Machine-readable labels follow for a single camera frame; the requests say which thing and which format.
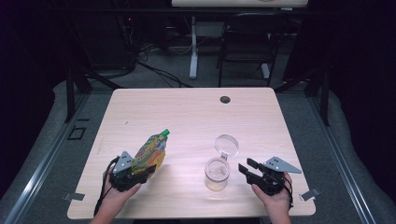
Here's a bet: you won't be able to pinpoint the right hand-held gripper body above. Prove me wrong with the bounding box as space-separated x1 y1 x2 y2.
256 156 303 196

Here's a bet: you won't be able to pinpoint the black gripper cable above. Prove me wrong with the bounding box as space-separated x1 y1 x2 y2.
281 176 295 209
92 156 120 217

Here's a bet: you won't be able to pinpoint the black computer case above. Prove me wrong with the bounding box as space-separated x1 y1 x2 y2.
74 12 136 71

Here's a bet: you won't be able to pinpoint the yellow green spout pouch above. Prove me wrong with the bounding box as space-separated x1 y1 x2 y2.
131 129 171 175

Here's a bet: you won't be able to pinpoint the black metal frame stand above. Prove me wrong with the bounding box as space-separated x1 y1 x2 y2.
274 66 331 127
64 66 122 124

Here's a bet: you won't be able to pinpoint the black chair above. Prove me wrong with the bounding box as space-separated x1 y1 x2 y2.
217 12 289 88

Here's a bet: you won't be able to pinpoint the white desk with metal legs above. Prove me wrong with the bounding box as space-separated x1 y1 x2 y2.
171 0 309 80

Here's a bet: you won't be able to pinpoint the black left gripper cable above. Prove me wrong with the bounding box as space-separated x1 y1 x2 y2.
92 156 120 217

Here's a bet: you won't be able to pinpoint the black floor socket frame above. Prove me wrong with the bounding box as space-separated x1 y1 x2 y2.
67 125 87 141

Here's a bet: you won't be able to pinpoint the person's left hand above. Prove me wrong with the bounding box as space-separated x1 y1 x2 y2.
99 174 141 216

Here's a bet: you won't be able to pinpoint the aluminium floor rail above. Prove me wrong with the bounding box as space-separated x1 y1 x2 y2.
307 92 377 224
3 92 92 224

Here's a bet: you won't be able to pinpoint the black floor cables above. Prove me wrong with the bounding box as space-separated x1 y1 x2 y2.
136 60 192 89

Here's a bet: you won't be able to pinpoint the grey tape strip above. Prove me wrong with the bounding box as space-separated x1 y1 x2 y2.
298 188 320 202
63 192 86 202

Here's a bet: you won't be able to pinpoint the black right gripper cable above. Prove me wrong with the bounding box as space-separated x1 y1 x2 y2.
281 176 295 209

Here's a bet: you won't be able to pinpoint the clear jar with hinged lid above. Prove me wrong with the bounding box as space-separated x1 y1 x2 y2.
204 133 240 191

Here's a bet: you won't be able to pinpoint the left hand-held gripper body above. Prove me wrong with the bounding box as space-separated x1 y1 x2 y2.
110 151 148 192

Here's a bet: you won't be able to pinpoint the person's right hand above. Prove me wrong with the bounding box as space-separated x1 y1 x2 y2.
251 173 293 216

